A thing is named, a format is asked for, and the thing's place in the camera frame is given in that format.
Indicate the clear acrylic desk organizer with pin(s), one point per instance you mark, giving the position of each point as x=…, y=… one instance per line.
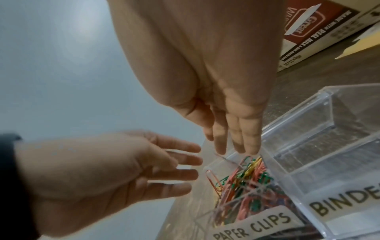
x=326, y=150

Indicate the person's right hand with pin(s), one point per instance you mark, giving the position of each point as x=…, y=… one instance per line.
x=184, y=46

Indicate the large white paper label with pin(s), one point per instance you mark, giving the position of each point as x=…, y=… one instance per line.
x=347, y=201

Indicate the person's left hand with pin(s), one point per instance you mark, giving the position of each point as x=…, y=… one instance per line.
x=89, y=178

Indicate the printed cardboard box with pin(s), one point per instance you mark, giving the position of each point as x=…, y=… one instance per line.
x=320, y=35

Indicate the pile of coloured paper clips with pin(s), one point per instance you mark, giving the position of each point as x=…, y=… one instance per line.
x=252, y=185

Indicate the small white paper label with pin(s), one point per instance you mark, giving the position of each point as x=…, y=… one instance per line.
x=255, y=225

